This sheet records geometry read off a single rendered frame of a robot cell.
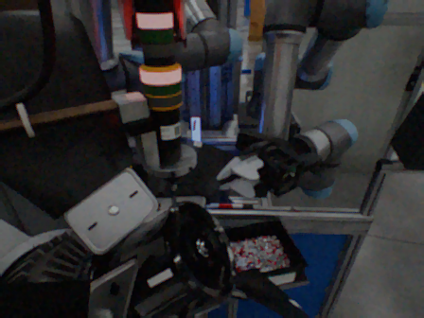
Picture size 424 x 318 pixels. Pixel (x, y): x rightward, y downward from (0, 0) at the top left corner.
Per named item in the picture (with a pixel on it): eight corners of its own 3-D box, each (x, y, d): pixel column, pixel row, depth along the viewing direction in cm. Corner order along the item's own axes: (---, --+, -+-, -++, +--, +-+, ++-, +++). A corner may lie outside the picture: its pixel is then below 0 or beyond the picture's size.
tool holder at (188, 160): (140, 191, 31) (125, 111, 26) (121, 163, 36) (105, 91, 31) (206, 167, 35) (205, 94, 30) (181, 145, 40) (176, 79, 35)
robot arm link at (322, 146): (306, 123, 60) (296, 152, 65) (291, 128, 58) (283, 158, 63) (335, 139, 55) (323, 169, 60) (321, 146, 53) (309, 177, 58)
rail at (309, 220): (96, 227, 93) (90, 210, 88) (100, 219, 96) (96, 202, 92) (366, 235, 90) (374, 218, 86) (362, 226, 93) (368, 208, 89)
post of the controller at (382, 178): (362, 216, 86) (383, 164, 75) (358, 209, 89) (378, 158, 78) (371, 216, 86) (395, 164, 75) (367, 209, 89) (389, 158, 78)
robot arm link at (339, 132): (354, 155, 65) (365, 123, 60) (326, 170, 60) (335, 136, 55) (326, 142, 70) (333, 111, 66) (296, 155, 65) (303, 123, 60)
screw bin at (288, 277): (224, 298, 69) (225, 282, 65) (210, 246, 82) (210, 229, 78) (304, 281, 73) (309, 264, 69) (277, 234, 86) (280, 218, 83)
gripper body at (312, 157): (283, 169, 47) (326, 149, 52) (250, 145, 52) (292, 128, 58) (274, 200, 51) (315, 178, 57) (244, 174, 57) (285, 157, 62)
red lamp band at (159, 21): (146, 29, 25) (144, 14, 25) (133, 26, 28) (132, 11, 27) (178, 27, 27) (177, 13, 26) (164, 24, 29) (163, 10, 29)
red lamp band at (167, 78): (150, 87, 28) (149, 75, 27) (135, 77, 31) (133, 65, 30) (187, 80, 30) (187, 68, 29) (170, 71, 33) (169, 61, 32)
